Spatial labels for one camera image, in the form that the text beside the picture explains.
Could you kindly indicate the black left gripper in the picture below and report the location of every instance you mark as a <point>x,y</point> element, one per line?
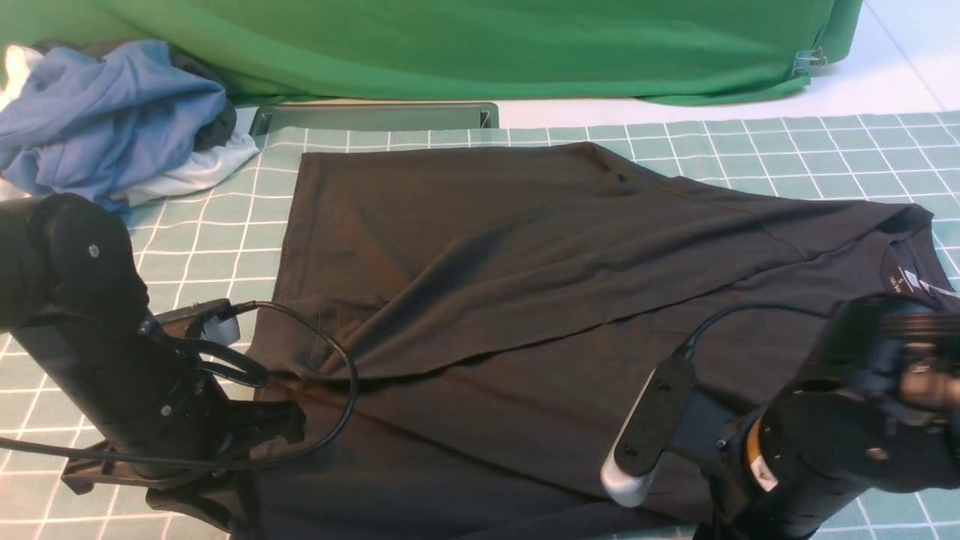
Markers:
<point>186,442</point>

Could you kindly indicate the dark gray long-sleeve top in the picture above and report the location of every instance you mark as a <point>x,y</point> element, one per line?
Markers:
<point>505,307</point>

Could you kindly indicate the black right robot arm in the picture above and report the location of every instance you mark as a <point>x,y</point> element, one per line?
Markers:
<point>874,405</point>

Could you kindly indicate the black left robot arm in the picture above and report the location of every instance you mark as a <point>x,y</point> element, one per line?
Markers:
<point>72,298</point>

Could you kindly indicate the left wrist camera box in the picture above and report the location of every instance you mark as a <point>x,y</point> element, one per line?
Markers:
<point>205,321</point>

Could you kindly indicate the green backdrop cloth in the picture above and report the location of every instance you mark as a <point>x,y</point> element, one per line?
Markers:
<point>675,53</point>

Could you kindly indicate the metal binder clip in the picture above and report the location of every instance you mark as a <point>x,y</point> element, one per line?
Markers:
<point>807,62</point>

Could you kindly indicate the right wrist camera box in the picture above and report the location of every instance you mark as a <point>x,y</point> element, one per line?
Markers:
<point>648,431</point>

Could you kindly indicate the blue crumpled garment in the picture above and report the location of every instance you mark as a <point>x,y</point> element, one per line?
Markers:
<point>86,127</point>

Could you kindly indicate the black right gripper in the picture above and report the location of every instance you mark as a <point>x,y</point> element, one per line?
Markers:
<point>713,435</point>

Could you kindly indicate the green checkered tablecloth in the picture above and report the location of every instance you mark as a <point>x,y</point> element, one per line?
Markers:
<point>226,242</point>

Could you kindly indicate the gray metal rail bracket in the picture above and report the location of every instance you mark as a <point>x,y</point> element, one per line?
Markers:
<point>376,117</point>

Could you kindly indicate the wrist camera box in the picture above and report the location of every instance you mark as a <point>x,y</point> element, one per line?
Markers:
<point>648,431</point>
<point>205,321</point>

